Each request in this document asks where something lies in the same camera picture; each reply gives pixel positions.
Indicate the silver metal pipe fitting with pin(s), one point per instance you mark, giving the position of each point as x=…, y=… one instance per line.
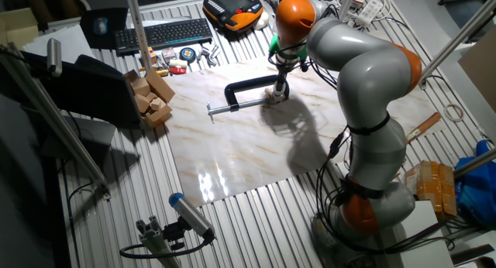
x=209, y=55

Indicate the white pedestal box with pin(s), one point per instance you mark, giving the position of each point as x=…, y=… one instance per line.
x=426, y=244

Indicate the black orange teach pendant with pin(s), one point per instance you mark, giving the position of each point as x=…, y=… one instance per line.
x=232, y=6

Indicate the beige cardboard box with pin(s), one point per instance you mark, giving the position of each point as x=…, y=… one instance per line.
x=17, y=28

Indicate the grey computer mouse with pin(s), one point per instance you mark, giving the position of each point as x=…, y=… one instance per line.
x=100, y=26

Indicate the brown cardboard sheet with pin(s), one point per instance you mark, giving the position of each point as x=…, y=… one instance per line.
x=480, y=70

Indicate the silver depth camera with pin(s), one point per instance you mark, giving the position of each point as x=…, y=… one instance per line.
x=54, y=57

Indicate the green gripper mount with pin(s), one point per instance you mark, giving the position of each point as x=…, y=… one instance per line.
x=273, y=45

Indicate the brown taped parcel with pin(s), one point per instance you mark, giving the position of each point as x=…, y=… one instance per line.
x=430, y=186

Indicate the blue plastic bag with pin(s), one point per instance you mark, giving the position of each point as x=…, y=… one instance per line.
x=478, y=194

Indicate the aluminium profile bar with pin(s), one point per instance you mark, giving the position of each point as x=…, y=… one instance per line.
x=474, y=163
x=461, y=35
x=50, y=121

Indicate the black laptop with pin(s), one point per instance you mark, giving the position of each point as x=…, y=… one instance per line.
x=89, y=93

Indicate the marble pattern sheet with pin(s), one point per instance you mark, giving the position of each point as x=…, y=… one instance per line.
x=240, y=152

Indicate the black keyboard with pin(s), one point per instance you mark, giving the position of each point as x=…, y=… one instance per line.
x=162, y=35

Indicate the small white red box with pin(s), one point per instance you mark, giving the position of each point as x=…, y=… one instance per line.
x=169, y=54

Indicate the white paper sheet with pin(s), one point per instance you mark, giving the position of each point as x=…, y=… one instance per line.
x=69, y=43

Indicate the white egg-shaped object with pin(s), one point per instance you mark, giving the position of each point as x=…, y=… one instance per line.
x=261, y=22

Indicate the cardboard box of wooden blocks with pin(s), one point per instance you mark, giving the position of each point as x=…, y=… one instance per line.
x=155, y=101

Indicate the short aluminium profile stub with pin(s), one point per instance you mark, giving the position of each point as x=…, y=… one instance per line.
x=155, y=241

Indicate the black mouse pad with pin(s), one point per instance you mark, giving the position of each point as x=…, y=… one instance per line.
x=116, y=20

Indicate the aluminium profile post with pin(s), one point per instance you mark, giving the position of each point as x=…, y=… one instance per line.
x=346, y=4
x=137, y=28

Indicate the white power strip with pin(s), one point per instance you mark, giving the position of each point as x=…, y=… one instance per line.
x=370, y=10

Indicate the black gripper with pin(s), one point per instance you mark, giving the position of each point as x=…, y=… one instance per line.
x=283, y=74

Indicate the black metal C-clamp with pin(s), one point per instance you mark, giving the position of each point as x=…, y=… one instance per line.
x=248, y=84

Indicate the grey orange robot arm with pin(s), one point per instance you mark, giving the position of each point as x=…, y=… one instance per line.
x=372, y=86

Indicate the silver blue-tipped camera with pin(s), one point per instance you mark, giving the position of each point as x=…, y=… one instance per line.
x=191, y=215

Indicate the white red valve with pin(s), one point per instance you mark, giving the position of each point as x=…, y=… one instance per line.
x=178, y=66

